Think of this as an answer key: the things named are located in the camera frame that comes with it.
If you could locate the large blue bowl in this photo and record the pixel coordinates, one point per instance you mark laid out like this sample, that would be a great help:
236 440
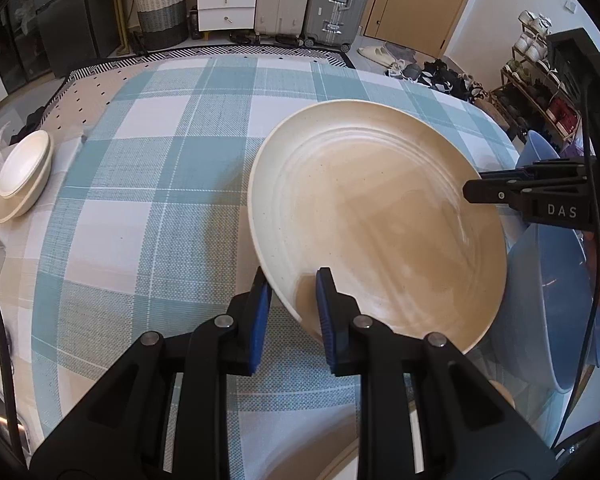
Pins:
538 333

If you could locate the wooden door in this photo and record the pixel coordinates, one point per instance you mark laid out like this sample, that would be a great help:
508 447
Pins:
422 25

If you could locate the cream bowl under white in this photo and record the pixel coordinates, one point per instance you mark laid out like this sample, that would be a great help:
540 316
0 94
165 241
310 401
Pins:
21 202

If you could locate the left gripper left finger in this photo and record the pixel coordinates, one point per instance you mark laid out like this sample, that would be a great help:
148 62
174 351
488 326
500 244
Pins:
160 412

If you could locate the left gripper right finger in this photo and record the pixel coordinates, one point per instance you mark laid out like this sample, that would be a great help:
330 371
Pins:
426 411

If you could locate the cream ridged plate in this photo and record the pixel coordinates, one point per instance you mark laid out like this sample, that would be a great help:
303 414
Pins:
375 195

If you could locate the small white bowl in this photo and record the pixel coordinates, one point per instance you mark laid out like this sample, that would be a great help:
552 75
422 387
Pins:
23 162

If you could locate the woven laundry basket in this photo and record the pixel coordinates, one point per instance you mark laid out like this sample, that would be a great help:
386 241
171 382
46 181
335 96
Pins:
163 23

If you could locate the dark refrigerator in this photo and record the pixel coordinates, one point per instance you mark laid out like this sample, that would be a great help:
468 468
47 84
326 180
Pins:
53 36

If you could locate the silver suitcase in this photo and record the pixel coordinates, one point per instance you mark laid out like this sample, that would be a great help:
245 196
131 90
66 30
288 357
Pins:
332 23

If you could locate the shoe rack with shoes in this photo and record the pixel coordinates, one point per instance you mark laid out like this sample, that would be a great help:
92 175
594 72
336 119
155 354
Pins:
531 95

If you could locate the teal checked tablecloth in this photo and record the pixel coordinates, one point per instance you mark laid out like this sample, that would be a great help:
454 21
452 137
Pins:
149 229

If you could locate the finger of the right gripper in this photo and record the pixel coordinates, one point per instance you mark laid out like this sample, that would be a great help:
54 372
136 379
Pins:
524 173
496 192

